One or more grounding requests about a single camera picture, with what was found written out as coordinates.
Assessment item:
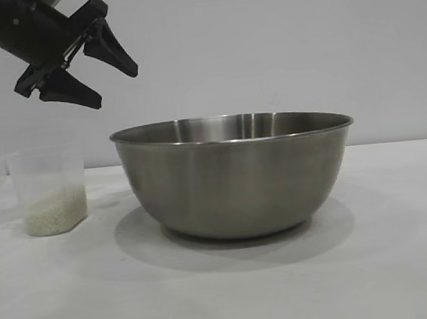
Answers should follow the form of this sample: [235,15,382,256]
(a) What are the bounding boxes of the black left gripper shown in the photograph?
[0,0,142,118]

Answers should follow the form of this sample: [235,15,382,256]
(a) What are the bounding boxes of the translucent plastic measuring cup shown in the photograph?
[0,144,91,240]

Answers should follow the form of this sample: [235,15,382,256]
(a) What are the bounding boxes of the white rice grains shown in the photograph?
[22,183,91,237]

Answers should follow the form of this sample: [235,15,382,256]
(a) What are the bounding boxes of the stainless steel mixing bowl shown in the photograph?
[108,104,363,248]

